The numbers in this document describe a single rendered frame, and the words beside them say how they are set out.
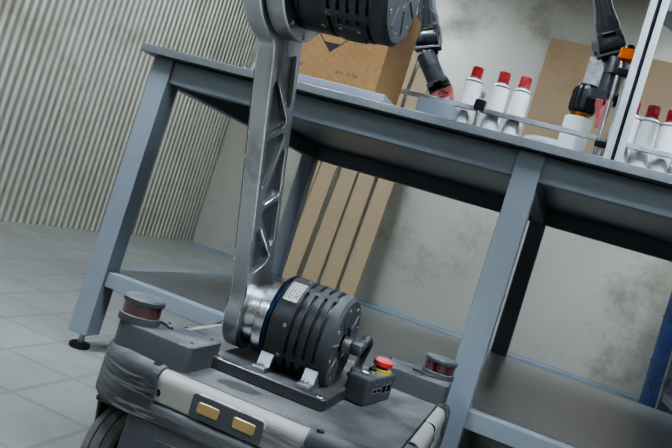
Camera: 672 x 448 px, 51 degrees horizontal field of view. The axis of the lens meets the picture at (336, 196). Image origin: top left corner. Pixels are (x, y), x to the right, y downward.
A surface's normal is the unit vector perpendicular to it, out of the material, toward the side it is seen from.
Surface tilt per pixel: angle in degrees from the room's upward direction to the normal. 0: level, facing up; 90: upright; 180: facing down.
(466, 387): 90
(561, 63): 90
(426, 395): 90
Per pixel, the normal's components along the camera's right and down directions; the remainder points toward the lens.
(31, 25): 0.91, 0.28
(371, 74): -0.27, -0.11
